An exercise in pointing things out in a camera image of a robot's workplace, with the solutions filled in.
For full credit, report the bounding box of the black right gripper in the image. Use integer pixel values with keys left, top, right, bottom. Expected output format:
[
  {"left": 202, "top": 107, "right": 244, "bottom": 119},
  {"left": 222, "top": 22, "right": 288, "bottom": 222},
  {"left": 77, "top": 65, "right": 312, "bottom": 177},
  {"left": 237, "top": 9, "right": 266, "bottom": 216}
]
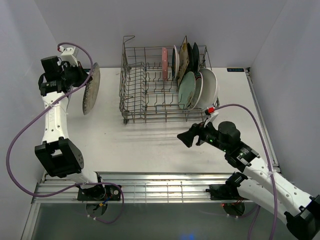
[{"left": 176, "top": 117, "right": 229, "bottom": 153}]

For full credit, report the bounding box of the speckled brown round plate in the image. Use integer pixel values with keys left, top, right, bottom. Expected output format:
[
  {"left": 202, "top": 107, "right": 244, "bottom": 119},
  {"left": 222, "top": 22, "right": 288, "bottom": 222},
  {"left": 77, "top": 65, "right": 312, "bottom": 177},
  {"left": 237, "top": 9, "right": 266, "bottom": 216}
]
[{"left": 82, "top": 62, "right": 101, "bottom": 115}]

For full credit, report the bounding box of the mint green flower plate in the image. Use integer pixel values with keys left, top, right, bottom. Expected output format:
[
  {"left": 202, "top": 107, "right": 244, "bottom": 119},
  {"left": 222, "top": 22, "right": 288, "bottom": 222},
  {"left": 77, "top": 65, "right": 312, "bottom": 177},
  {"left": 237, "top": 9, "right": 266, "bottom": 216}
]
[{"left": 178, "top": 71, "right": 196, "bottom": 110}]

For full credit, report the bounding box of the white oval plate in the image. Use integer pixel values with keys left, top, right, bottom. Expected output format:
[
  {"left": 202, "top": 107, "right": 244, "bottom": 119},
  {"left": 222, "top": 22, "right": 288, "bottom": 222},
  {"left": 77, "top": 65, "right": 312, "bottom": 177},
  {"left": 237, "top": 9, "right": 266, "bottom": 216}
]
[{"left": 197, "top": 68, "right": 219, "bottom": 109}]

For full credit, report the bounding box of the white plate green red rim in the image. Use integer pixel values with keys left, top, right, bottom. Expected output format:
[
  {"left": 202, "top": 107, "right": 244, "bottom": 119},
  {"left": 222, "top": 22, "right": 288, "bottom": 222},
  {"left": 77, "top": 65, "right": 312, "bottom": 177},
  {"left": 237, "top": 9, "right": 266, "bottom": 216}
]
[{"left": 190, "top": 71, "right": 203, "bottom": 110}]

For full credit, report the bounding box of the grey wire dish rack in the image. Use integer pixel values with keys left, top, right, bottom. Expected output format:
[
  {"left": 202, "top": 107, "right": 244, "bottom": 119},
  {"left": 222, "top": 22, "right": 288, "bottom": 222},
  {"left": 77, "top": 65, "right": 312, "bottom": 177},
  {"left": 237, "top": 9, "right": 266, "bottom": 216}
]
[{"left": 119, "top": 35, "right": 205, "bottom": 124}]

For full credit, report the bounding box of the black floral square plate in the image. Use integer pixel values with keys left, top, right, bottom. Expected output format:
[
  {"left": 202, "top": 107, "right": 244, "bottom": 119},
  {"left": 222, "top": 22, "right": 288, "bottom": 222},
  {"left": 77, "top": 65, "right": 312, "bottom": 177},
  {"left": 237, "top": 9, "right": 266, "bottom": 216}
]
[{"left": 186, "top": 42, "right": 194, "bottom": 72}]

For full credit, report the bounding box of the cream floral square plate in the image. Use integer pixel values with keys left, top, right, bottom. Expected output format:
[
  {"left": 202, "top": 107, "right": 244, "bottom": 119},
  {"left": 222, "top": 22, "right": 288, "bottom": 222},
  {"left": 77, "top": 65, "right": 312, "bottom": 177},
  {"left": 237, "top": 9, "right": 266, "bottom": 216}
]
[{"left": 177, "top": 36, "right": 189, "bottom": 86}]

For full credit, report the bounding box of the white plate steam logo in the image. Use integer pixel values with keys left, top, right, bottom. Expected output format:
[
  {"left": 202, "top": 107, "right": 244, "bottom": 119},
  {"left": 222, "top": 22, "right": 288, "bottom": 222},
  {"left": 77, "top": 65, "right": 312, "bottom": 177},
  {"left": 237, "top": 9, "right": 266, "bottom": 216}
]
[{"left": 171, "top": 45, "right": 180, "bottom": 81}]

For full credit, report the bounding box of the pink dotted scalloped plate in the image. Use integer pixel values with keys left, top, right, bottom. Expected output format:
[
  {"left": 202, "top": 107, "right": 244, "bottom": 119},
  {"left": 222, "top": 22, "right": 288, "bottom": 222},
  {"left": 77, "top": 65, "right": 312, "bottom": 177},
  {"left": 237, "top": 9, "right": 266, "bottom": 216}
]
[{"left": 161, "top": 47, "right": 168, "bottom": 82}]

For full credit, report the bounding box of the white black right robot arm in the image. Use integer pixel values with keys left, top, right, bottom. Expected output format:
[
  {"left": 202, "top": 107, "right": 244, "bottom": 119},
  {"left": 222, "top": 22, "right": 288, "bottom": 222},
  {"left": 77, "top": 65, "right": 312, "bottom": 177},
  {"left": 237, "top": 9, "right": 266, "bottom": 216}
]
[{"left": 177, "top": 121, "right": 320, "bottom": 240}]

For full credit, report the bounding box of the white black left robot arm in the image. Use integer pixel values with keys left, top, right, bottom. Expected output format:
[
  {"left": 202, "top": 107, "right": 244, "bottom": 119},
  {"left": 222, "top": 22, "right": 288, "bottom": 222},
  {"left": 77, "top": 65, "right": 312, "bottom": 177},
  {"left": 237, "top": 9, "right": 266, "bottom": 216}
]
[{"left": 34, "top": 56, "right": 106, "bottom": 200}]

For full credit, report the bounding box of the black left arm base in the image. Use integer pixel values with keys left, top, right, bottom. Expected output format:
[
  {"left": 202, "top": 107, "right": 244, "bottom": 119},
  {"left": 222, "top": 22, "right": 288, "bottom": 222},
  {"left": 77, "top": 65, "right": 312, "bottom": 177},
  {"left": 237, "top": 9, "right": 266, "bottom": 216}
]
[{"left": 76, "top": 184, "right": 122, "bottom": 202}]

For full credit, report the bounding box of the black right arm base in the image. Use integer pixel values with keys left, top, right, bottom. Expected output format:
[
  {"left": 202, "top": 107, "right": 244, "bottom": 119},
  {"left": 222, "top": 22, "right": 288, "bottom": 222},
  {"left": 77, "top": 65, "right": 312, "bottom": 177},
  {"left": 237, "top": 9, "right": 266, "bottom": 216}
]
[{"left": 205, "top": 184, "right": 244, "bottom": 201}]

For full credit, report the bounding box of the dark logo sticker right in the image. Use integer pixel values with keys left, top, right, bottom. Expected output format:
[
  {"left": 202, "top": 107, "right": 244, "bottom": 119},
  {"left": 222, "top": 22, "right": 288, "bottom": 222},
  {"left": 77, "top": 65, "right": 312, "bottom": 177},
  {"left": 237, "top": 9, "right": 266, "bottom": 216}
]
[{"left": 226, "top": 67, "right": 245, "bottom": 73}]

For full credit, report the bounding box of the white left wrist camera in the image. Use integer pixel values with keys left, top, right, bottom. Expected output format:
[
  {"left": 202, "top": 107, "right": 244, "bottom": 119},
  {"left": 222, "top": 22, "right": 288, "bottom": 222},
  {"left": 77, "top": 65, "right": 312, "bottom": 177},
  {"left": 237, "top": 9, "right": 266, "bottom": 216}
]
[{"left": 57, "top": 45, "right": 79, "bottom": 67}]

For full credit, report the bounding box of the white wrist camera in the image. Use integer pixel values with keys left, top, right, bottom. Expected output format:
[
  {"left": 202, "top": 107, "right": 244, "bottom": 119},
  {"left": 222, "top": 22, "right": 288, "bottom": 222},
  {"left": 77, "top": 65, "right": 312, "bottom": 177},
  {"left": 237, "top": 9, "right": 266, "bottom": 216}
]
[
  {"left": 57, "top": 45, "right": 79, "bottom": 67},
  {"left": 204, "top": 106, "right": 219, "bottom": 126}
]

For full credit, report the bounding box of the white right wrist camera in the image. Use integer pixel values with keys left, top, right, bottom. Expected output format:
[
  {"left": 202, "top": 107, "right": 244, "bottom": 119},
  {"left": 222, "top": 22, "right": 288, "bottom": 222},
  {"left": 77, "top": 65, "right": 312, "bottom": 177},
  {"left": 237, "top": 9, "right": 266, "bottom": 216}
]
[{"left": 204, "top": 106, "right": 219, "bottom": 126}]

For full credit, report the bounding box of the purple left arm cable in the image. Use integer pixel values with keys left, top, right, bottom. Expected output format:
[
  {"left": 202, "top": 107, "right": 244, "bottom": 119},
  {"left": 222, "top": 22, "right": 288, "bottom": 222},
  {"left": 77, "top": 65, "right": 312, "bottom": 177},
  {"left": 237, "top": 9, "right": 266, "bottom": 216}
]
[{"left": 6, "top": 42, "right": 125, "bottom": 224}]

